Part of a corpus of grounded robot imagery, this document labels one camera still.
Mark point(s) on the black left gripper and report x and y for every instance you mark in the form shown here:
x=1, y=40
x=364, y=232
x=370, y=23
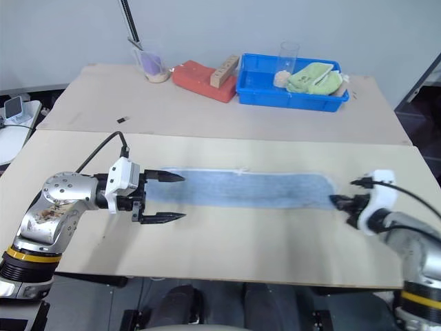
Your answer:
x=138, y=201

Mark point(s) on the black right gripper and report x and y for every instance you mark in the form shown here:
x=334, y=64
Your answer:
x=358, y=205

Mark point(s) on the long blue towel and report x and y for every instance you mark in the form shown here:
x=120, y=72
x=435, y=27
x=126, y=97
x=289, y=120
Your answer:
x=241, y=188

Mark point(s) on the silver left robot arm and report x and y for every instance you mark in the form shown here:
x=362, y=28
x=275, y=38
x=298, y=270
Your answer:
x=51, y=210

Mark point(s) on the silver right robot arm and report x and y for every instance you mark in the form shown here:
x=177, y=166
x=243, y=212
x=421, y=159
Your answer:
x=417, y=241

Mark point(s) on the small black chip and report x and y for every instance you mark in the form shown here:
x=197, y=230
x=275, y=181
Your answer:
x=123, y=119

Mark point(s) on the dark rounded foot shape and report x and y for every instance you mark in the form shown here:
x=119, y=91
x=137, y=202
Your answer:
x=179, y=305

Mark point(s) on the dark cabinet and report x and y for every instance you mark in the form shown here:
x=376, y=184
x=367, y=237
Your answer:
x=423, y=113

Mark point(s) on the clear measuring cup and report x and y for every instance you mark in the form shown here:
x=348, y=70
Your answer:
x=155, y=74

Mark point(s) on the red brick block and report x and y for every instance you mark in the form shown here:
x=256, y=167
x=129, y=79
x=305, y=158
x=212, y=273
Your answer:
x=196, y=77

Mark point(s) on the light green folded cloth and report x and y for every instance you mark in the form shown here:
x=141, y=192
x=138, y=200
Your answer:
x=306, y=77

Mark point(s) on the purple scoop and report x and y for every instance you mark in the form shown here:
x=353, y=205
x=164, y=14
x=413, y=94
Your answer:
x=151, y=62

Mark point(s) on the beige crumpled ball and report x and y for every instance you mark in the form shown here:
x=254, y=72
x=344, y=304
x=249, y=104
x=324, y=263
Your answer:
x=281, y=79

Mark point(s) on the wooden block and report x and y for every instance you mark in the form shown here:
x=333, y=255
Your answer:
x=224, y=72

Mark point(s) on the blue plastic bin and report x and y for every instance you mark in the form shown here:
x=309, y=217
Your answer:
x=255, y=86

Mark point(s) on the clear glass tumbler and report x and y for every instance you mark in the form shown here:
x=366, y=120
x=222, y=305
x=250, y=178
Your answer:
x=287, y=57

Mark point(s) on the white device stand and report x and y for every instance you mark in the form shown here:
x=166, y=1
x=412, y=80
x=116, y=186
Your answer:
x=29, y=110

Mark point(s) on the white side table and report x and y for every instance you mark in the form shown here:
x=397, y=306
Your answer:
x=12, y=145

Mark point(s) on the phone with grey screen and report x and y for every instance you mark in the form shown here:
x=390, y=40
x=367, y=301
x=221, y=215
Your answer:
x=13, y=107

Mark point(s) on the black jointed rod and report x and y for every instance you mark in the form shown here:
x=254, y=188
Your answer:
x=130, y=24

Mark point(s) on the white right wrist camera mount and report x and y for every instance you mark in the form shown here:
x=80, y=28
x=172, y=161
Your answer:
x=379, y=193

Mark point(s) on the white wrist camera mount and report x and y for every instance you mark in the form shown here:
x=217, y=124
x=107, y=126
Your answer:
x=379, y=193
x=122, y=174

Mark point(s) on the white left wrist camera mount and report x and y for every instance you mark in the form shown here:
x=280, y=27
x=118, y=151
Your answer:
x=122, y=174

